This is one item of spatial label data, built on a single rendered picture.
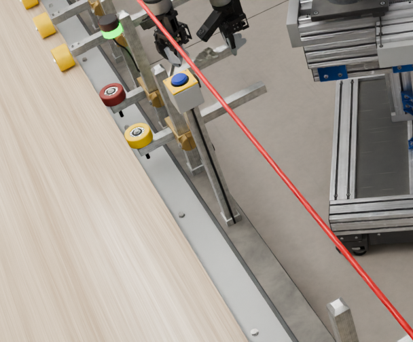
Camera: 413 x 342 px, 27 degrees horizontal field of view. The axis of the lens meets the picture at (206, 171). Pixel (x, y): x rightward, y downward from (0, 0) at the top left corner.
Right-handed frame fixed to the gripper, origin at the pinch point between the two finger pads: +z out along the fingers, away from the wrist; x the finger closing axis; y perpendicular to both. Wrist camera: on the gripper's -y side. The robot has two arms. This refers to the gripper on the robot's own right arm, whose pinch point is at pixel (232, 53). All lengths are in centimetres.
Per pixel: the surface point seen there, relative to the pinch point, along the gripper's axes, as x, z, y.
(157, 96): -8.4, -4.7, -29.7
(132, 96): -1.4, -3.8, -36.2
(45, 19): 48, -15, -48
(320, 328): -103, 12, -27
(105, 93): 0.1, -8.5, -43.6
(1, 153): -3, -9, -81
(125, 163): -35, -8, -49
